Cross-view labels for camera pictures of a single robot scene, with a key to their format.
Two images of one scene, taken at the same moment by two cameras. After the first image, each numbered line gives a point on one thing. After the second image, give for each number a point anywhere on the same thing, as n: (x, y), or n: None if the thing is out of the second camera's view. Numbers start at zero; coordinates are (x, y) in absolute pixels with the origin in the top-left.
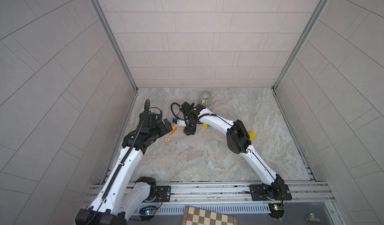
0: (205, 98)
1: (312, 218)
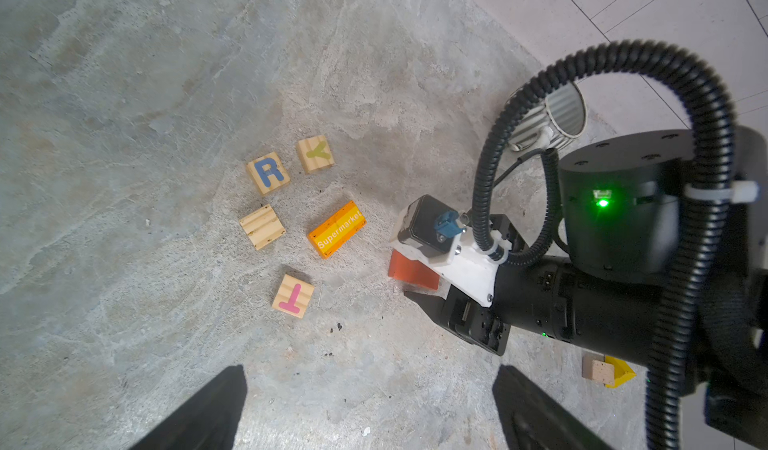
0: (564, 111)
1: None
